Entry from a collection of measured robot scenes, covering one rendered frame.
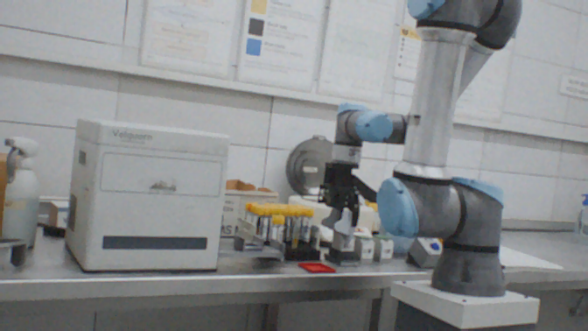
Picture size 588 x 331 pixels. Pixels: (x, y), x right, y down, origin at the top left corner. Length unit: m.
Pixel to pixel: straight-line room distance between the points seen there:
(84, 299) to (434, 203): 0.69
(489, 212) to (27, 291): 0.89
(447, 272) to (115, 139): 0.71
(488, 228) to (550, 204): 1.82
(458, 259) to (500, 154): 1.54
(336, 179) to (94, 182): 0.60
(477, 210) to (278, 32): 1.07
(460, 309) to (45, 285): 0.76
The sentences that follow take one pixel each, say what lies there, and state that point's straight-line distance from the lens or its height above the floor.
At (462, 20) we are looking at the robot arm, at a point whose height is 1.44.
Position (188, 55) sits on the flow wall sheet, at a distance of 1.91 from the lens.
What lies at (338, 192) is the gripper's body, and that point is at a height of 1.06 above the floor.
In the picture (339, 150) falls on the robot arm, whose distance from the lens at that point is 1.48.
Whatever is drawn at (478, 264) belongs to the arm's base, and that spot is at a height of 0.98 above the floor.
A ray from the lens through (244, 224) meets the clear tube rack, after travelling 1.59.
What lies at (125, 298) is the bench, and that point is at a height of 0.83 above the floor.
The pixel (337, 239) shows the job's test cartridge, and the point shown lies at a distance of 1.53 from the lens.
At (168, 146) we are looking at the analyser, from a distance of 1.23.
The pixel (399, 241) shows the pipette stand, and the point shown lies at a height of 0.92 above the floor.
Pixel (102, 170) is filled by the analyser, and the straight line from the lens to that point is 1.20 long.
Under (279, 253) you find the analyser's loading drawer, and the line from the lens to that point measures 1.38.
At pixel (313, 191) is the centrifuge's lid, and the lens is 2.05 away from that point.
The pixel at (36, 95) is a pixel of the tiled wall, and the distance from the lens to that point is 1.82.
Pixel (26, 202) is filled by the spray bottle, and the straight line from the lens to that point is 1.40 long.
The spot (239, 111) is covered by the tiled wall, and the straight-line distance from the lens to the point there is 1.97.
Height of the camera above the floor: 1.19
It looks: 3 degrees down
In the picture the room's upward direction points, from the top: 7 degrees clockwise
